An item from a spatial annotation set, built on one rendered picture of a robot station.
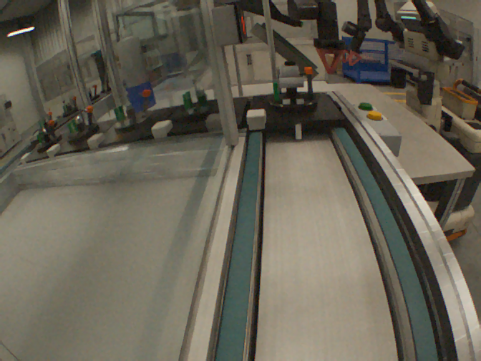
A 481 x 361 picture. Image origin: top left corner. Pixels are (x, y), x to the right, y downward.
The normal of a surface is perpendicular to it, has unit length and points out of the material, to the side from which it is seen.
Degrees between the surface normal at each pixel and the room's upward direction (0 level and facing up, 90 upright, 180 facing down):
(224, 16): 90
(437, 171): 0
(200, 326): 0
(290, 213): 0
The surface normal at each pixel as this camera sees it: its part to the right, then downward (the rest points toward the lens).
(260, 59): -0.04, 0.58
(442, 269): -0.14, -0.80
